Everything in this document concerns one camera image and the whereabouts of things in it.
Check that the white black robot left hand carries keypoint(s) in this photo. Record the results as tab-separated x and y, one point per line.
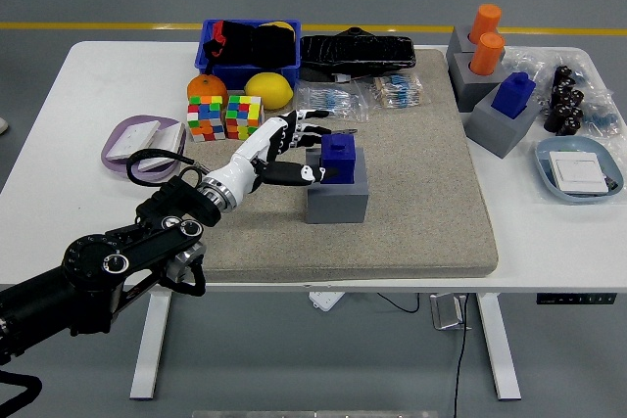
255	153

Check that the blue square seal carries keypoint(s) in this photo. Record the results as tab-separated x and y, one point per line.
512	95
343	156

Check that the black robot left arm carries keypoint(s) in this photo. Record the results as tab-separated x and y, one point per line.
98	261

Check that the grey cube seal holder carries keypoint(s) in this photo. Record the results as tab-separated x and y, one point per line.
495	131
338	205
470	92
458	41

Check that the orange cylinder seal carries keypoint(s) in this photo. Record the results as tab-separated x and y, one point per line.
487	53
486	21

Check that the multicoloured puzzle cube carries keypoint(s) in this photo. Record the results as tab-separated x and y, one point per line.
243	117
206	117

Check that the yellow lemon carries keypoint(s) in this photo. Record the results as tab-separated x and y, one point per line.
268	90

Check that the blue plastic bin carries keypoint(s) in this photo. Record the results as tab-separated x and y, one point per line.
281	76

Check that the orange fruit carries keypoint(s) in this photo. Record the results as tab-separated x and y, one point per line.
206	86

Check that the clear bag of resistors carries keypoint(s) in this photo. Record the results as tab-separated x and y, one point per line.
328	97
399	90

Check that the black cloth pouches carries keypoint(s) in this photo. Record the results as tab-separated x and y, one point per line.
264	46

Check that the yellow round item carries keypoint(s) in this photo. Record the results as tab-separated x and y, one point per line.
280	25

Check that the purple tray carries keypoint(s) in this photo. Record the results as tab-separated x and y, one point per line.
111	144

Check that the grey-brown mat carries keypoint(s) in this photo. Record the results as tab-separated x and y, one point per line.
392	222

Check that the white power strip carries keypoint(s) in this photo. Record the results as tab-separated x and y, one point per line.
325	300

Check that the white table leg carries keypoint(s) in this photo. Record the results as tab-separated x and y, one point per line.
149	344
499	344

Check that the clear plastic bag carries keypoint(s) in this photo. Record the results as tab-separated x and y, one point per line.
526	65

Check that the light blue tray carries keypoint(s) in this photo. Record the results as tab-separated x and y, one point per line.
546	153

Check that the clear bag of blue parts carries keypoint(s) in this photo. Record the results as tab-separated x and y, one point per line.
602	119

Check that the black table control panel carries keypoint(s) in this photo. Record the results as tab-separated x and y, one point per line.
573	298

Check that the white switch panel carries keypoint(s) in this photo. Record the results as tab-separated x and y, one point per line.
578	172
132	136
169	141

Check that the silver metal bracket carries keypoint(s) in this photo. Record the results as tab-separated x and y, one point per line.
446	312

